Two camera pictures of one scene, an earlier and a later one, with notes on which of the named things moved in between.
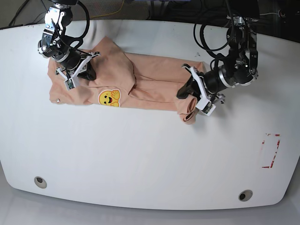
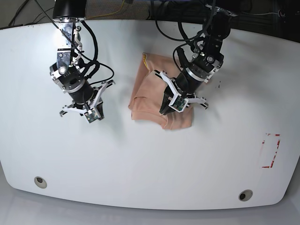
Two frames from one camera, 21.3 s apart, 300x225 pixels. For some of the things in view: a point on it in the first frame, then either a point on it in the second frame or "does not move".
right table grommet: x=245 y=195 does not move
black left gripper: x=71 y=58 to x=82 y=94
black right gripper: x=213 y=81 to x=186 y=82
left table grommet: x=40 y=182 does not move
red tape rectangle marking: x=269 y=146 does not move
